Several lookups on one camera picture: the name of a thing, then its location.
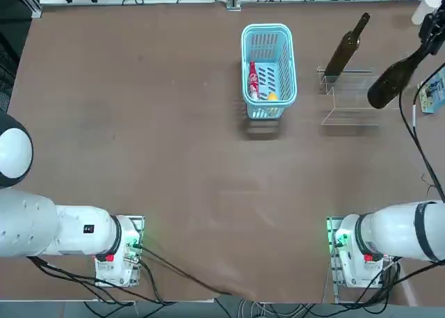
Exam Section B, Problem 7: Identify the clear acrylic stepped shelf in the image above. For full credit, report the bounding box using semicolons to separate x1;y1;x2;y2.
316;65;380;127

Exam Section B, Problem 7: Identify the red printed drink bottle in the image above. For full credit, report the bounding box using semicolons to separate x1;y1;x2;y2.
247;61;260;100

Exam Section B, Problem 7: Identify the black base cable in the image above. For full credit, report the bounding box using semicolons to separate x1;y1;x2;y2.
137;244;234;296

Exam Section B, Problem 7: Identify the brown sloped-shoulder wine bottle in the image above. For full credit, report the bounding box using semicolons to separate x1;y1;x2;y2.
367;47;429;110

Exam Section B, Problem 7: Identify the blue printed paper bag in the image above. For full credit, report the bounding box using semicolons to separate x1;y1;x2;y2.
416;67;445;116

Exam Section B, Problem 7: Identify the brown high-shoulder wine bottle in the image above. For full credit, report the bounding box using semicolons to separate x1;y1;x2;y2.
324;13;371;83

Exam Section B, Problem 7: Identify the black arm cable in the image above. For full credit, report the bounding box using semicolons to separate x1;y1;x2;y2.
398;62;445;202

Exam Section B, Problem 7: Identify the light blue plastic basket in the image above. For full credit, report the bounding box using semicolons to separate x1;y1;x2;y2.
241;23;298;120

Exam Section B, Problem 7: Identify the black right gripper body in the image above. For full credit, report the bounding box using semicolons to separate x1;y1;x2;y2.
430;8;445;33

